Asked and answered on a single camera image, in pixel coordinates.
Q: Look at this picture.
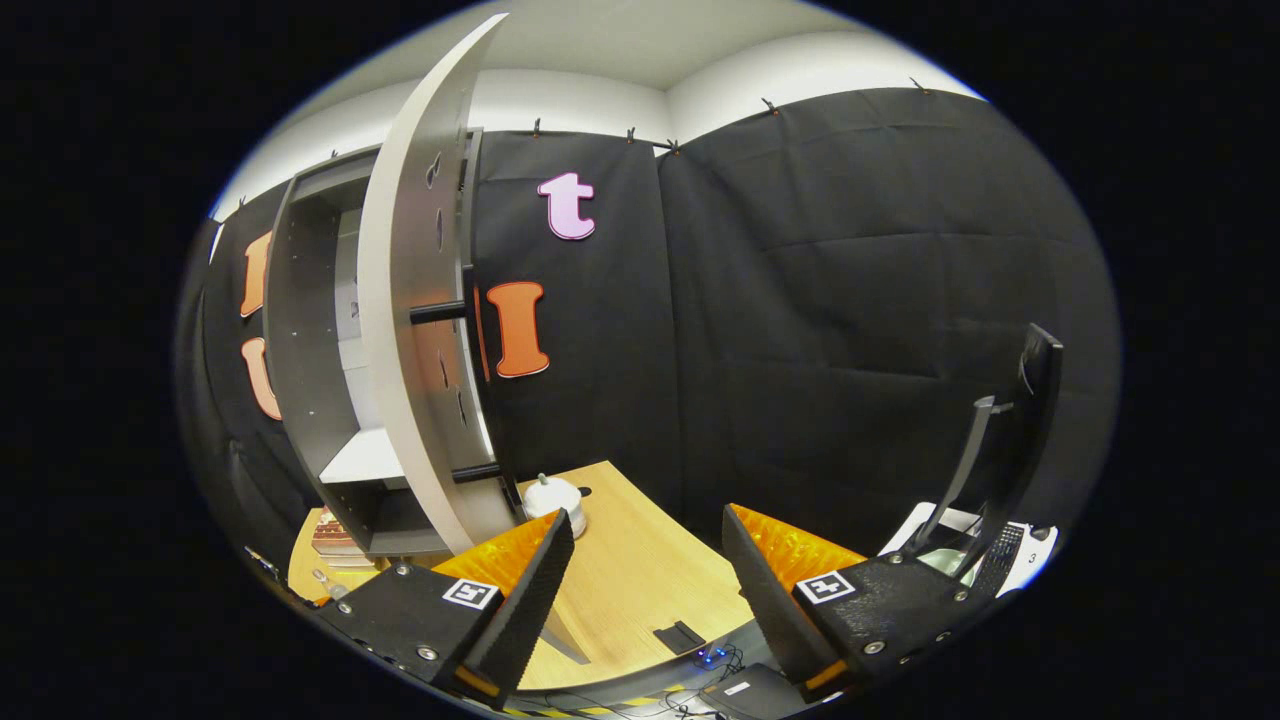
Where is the black box with white label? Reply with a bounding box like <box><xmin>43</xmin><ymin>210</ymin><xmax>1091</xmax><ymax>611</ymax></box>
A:
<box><xmin>700</xmin><ymin>663</ymin><xmax>806</xmax><ymax>720</ymax></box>

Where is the white side table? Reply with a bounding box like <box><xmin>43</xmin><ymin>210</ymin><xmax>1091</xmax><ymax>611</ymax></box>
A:
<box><xmin>878</xmin><ymin>500</ymin><xmax>1059</xmax><ymax>599</ymax></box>

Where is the beige cabinet door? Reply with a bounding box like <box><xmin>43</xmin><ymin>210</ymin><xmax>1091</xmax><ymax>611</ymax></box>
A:
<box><xmin>355</xmin><ymin>12</ymin><xmax>521</xmax><ymax>556</ymax></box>

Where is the black door handle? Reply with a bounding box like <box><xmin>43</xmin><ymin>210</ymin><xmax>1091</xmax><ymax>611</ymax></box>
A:
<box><xmin>408</xmin><ymin>262</ymin><xmax>526</xmax><ymax>521</ymax></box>

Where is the grey monitor stand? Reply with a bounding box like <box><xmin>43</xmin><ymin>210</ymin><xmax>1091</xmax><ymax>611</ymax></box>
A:
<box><xmin>912</xmin><ymin>395</ymin><xmax>1001</xmax><ymax>556</ymax></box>

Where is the dark grey cabinet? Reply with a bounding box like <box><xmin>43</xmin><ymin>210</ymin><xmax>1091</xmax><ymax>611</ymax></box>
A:
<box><xmin>262</xmin><ymin>145</ymin><xmax>471</xmax><ymax>559</ymax></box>

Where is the black desk cable grommet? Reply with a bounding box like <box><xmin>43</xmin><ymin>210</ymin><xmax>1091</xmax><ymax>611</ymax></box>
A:
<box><xmin>654</xmin><ymin>620</ymin><xmax>707</xmax><ymax>657</ymax></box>

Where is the white lidded ceramic jar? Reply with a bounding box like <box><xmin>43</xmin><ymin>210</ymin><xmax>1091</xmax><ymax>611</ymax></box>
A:
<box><xmin>522</xmin><ymin>473</ymin><xmax>589</xmax><ymax>539</ymax></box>

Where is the black computer monitor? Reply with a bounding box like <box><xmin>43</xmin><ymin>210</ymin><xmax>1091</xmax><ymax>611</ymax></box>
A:
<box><xmin>985</xmin><ymin>322</ymin><xmax>1064</xmax><ymax>541</ymax></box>

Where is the black keyboard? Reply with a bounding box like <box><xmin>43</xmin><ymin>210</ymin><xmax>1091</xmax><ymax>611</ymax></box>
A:
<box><xmin>972</xmin><ymin>522</ymin><xmax>1027</xmax><ymax>599</ymax></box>

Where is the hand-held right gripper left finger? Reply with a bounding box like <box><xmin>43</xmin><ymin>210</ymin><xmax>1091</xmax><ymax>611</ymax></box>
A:
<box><xmin>313</xmin><ymin>508</ymin><xmax>578</xmax><ymax>711</ymax></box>

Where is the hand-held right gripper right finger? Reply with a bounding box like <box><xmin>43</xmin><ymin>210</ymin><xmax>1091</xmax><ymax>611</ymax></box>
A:
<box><xmin>720</xmin><ymin>502</ymin><xmax>991</xmax><ymax>703</ymax></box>

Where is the yellow black hazard tape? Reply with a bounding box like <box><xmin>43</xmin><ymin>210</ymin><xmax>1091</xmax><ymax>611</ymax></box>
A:
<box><xmin>500</xmin><ymin>685</ymin><xmax>701</xmax><ymax>720</ymax></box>

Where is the row of black cloth clips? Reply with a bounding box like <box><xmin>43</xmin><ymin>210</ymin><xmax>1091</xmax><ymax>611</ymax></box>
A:
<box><xmin>325</xmin><ymin>76</ymin><xmax>931</xmax><ymax>161</ymax></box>

